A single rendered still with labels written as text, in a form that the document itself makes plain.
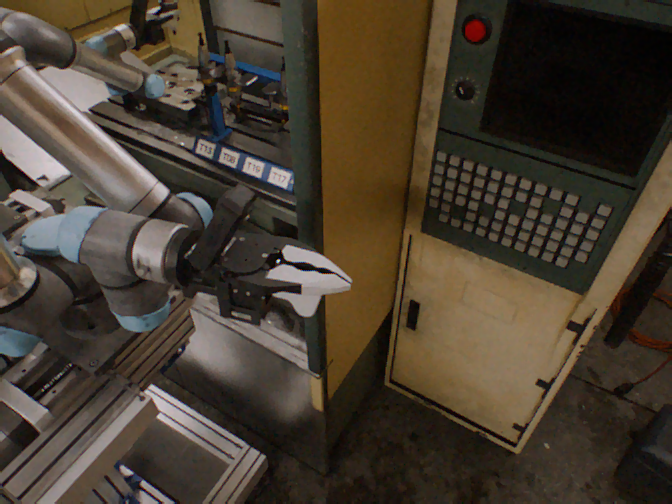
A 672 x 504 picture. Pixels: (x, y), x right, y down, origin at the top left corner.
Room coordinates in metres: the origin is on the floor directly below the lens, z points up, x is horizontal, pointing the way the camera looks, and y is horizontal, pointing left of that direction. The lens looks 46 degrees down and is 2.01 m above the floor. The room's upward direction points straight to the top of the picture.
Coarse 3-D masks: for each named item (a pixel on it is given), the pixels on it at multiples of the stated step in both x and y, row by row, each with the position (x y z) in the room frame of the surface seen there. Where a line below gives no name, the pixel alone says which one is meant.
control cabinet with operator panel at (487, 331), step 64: (448, 0) 1.08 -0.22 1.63; (512, 0) 0.98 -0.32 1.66; (576, 0) 0.92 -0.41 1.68; (640, 0) 0.87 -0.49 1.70; (448, 64) 1.03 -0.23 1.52; (512, 64) 0.98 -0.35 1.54; (576, 64) 0.92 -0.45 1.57; (640, 64) 0.86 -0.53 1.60; (448, 128) 1.02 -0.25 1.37; (512, 128) 0.96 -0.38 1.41; (576, 128) 0.90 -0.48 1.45; (640, 128) 0.84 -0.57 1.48; (448, 192) 1.00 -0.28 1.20; (512, 192) 0.93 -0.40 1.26; (576, 192) 0.86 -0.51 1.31; (640, 192) 0.82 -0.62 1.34; (448, 256) 1.04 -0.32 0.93; (512, 256) 0.90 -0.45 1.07; (576, 256) 0.83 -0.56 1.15; (448, 320) 1.01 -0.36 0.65; (512, 320) 0.92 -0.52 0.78; (576, 320) 0.84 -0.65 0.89; (448, 384) 0.98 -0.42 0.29; (512, 384) 0.88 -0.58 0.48; (512, 448) 0.81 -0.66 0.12
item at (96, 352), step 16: (48, 336) 0.59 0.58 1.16; (64, 336) 0.59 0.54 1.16; (112, 336) 0.59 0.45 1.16; (128, 336) 0.59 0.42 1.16; (48, 352) 0.58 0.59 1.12; (64, 352) 0.56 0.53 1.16; (80, 352) 0.56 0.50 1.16; (96, 352) 0.56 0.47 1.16; (112, 352) 0.56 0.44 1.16; (32, 368) 0.55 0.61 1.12; (80, 368) 0.55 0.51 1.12; (96, 368) 0.52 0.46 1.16; (16, 384) 0.51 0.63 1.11; (64, 384) 0.51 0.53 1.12; (48, 400) 0.48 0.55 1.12
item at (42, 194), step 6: (36, 192) 1.68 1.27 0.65; (42, 192) 1.69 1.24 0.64; (48, 192) 1.69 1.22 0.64; (42, 198) 1.64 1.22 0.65; (48, 198) 1.65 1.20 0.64; (54, 198) 1.65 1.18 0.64; (60, 198) 1.64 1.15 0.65; (66, 204) 1.61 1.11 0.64; (72, 204) 1.61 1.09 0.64; (66, 210) 1.57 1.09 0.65; (288, 312) 1.06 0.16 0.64; (294, 318) 1.03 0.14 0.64; (300, 318) 1.03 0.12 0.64; (294, 330) 0.98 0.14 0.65; (294, 336) 0.95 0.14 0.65; (300, 336) 0.95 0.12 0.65
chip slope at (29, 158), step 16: (144, 64) 2.62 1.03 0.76; (48, 80) 2.31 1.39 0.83; (64, 80) 2.34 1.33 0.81; (80, 80) 2.37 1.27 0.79; (96, 80) 2.40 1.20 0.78; (80, 96) 2.27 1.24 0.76; (96, 96) 2.30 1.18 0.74; (0, 128) 1.96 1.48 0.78; (0, 144) 1.88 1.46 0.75; (16, 144) 1.90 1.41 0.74; (32, 144) 1.93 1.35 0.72; (16, 160) 1.82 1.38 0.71; (32, 160) 1.85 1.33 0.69; (48, 160) 1.87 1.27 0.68; (32, 176) 1.77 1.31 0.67; (48, 176) 1.79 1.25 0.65; (64, 176) 1.81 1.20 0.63
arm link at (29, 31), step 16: (16, 16) 1.29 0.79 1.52; (32, 16) 1.32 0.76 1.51; (16, 32) 1.25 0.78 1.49; (32, 32) 1.26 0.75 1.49; (48, 32) 1.29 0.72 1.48; (64, 32) 1.33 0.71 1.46; (32, 48) 1.25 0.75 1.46; (48, 48) 1.26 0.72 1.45; (64, 48) 1.29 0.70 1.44; (80, 48) 1.35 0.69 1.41; (48, 64) 1.27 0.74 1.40; (64, 64) 1.28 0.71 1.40; (80, 64) 1.33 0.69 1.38; (96, 64) 1.37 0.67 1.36; (112, 64) 1.42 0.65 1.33; (128, 64) 1.50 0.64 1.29; (112, 80) 1.41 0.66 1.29; (128, 80) 1.45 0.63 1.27; (144, 80) 1.50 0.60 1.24; (160, 80) 1.54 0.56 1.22; (160, 96) 1.52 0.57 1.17
